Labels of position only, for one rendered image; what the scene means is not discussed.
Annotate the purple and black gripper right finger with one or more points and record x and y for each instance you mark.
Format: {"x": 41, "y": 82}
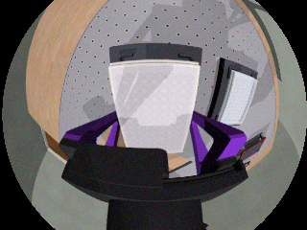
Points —
{"x": 227, "y": 141}

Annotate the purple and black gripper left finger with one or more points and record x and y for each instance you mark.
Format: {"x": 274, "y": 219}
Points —
{"x": 88, "y": 133}

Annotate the white rectangular plate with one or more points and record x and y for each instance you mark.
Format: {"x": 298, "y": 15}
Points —
{"x": 154, "y": 101}

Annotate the grey perforated base plate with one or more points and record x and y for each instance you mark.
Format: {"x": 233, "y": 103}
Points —
{"x": 220, "y": 27}

